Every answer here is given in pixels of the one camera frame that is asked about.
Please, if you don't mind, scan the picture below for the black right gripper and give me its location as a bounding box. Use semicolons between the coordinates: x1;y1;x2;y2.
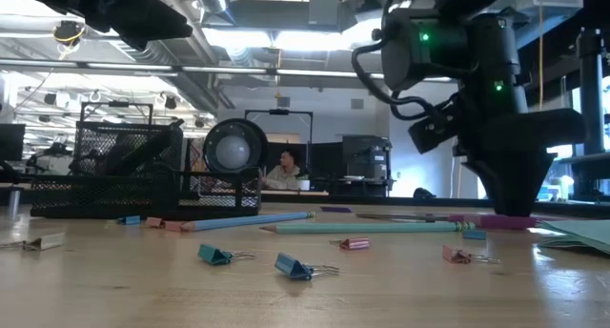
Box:
455;109;587;217

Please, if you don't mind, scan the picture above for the teal sticky note pad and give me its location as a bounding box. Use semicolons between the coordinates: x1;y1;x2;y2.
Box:
537;217;610;256

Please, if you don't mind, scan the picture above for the black pen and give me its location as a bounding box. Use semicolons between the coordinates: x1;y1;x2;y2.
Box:
97;119;186;176

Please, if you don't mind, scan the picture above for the mint green pencil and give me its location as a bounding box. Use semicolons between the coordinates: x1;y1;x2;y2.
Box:
259;221;477;236

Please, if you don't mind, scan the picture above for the black mesh desk organizer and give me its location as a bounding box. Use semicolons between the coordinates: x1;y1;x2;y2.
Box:
30;120;262;219

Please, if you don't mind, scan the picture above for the light blue pencil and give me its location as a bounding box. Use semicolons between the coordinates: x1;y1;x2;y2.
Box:
179;210;317;233

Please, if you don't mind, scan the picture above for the white binder clip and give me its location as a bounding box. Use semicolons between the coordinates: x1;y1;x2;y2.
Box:
0;231;66;252

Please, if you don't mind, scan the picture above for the ceiling light bar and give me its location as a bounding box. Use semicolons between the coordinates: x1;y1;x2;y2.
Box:
0;58;454;81

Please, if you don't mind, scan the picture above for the pink patterned cloth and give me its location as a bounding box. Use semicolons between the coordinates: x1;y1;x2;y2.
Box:
184;137;207;174

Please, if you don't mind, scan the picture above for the black equipment rack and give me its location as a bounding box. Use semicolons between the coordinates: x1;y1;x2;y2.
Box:
340;134;396;198

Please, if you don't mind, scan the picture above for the pink striped binder clip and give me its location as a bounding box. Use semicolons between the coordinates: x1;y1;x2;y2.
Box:
329;236;371;252

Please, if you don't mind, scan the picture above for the black monitor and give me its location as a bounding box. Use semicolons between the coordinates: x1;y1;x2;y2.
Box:
0;123;26;162

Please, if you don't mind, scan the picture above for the wooden top workbench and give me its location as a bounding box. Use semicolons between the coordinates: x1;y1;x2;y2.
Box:
260;189;330;197

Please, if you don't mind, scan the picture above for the person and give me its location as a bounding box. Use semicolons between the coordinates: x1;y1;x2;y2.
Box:
260;149;302;192

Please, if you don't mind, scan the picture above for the teal binder clip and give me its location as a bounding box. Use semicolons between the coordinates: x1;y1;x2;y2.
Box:
197;243;257;266

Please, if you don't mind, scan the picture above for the black ceiling device yellow cable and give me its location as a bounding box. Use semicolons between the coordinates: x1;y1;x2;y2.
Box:
51;20;88;49

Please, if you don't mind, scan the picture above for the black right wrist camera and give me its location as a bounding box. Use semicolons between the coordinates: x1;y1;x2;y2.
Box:
407;103;462;156

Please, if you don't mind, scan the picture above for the black background rig frame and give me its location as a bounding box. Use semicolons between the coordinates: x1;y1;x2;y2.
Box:
244;109;315;176

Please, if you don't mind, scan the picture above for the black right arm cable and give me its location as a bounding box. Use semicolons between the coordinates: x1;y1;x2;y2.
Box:
351;27;461;122

